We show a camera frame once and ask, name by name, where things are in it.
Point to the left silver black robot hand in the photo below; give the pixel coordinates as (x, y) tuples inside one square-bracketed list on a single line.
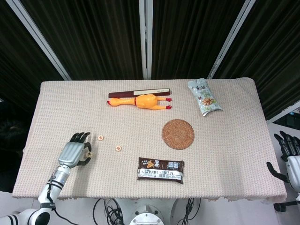
[(69, 154)]

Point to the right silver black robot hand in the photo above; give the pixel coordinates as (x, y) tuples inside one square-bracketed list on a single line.
[(294, 168)]

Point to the small wooden button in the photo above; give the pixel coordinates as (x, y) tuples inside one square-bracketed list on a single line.
[(101, 137), (118, 148), (89, 154)]

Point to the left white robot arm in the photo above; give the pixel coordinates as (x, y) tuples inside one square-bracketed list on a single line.
[(52, 185)]

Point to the round woven rattan coaster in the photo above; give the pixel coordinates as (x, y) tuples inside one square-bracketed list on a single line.
[(178, 134)]

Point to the black caster wheel base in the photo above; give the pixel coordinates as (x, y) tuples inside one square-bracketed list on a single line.
[(279, 207)]

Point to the beige woven tablecloth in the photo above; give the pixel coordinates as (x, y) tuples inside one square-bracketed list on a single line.
[(117, 126)]

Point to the person in black clothes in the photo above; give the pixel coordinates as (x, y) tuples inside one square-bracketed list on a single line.
[(9, 140)]

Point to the long dark red box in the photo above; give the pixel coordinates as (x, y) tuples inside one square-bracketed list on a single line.
[(122, 94)]

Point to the yellow rubber chicken toy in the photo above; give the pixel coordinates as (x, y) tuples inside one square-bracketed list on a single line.
[(145, 102)]

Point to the brown snack package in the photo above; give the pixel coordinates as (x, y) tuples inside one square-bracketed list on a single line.
[(160, 171)]

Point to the white robot torso with flange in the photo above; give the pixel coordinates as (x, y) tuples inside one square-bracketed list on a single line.
[(146, 218)]

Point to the black curtain panel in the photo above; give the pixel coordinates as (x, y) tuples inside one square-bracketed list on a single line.
[(276, 47), (187, 35), (18, 58), (93, 35)]

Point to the silver nut snack bag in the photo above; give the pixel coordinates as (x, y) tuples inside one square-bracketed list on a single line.
[(207, 100)]

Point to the white metal frame post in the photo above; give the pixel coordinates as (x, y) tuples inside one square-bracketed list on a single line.
[(230, 37), (38, 37), (142, 35), (282, 114)]

